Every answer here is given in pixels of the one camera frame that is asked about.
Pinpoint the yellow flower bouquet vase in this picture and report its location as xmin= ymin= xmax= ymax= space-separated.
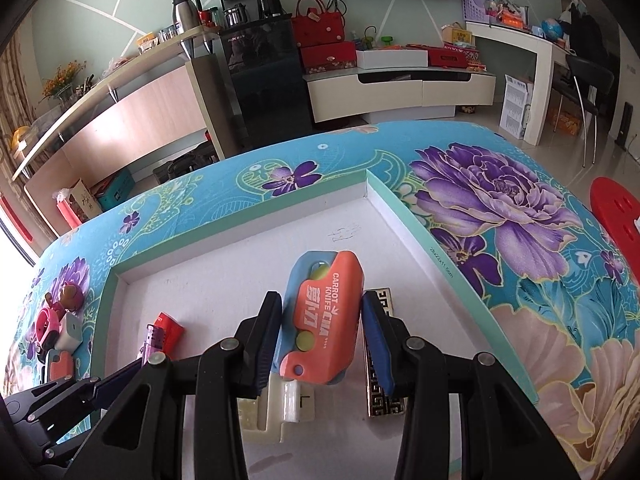
xmin=42 ymin=60 xmax=86 ymax=105

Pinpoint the red gift box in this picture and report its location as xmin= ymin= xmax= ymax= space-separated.
xmin=300 ymin=41 xmax=357 ymax=74

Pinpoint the white tv stand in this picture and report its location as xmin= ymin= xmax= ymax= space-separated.
xmin=305 ymin=67 xmax=496 ymax=122

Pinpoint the orange blue naer toy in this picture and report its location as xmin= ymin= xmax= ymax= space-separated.
xmin=44 ymin=349 xmax=75 ymax=382

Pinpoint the wooden shelf desk unit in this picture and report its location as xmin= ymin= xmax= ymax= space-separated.
xmin=14 ymin=26 xmax=241 ymax=236

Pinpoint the teal storage crate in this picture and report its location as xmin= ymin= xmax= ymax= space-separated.
xmin=92 ymin=168 xmax=134 ymax=211

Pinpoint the red gift bag on floor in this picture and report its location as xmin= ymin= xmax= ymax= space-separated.
xmin=52 ymin=179 xmax=103 ymax=229

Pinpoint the white square charger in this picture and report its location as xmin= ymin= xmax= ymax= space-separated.
xmin=54 ymin=312 xmax=82 ymax=353

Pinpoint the red white glue bottle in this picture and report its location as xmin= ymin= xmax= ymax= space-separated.
xmin=153 ymin=312 xmax=186 ymax=358

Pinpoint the floral blue tablecloth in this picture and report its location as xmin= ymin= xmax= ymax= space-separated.
xmin=1 ymin=122 xmax=639 ymax=479

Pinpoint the red hanging knot decoration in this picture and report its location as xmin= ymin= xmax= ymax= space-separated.
xmin=0 ymin=195 xmax=34 ymax=244

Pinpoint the teal shallow cardboard tray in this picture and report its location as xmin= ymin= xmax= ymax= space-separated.
xmin=91 ymin=171 xmax=536 ymax=479

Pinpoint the black metal chair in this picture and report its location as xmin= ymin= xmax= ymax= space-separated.
xmin=551 ymin=54 xmax=614 ymax=167

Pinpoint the red handbag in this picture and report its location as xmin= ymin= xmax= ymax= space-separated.
xmin=292 ymin=0 xmax=345 ymax=48

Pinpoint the brown pink puppy figurine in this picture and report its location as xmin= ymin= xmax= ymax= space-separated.
xmin=44 ymin=282 xmax=85 ymax=318

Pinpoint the white flat box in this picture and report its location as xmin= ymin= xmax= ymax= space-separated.
xmin=356 ymin=49 xmax=428 ymax=70

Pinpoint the black bag on floor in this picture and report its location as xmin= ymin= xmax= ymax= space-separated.
xmin=153 ymin=141 xmax=218 ymax=184

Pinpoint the steel thermos jug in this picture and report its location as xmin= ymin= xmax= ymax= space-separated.
xmin=171 ymin=0 xmax=202 ymax=35

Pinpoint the black water dispenser cabinet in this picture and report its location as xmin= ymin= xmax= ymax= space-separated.
xmin=220 ymin=0 xmax=312 ymax=148

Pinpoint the orange carrot knife toy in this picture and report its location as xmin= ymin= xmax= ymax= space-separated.
xmin=272 ymin=250 xmax=364 ymax=385

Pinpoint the cream hair claw clip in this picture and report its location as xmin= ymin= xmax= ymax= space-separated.
xmin=238 ymin=373 xmax=316 ymax=444

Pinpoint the gold black patterned lighter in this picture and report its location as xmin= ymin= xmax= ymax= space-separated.
xmin=364 ymin=287 xmax=406 ymax=418

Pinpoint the magenta lighter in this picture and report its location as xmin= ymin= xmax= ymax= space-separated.
xmin=140 ymin=324 xmax=165 ymax=364

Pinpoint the blue globe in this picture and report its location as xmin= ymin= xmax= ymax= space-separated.
xmin=540 ymin=18 xmax=564 ymax=41

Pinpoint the pink kids smartwatch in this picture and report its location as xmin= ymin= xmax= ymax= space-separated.
xmin=35 ymin=307 xmax=60 ymax=353

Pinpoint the white side desk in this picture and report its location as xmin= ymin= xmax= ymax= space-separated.
xmin=465 ymin=21 xmax=570 ymax=145

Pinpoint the red plastic stool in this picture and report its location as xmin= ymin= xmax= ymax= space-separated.
xmin=590 ymin=177 xmax=639 ymax=285

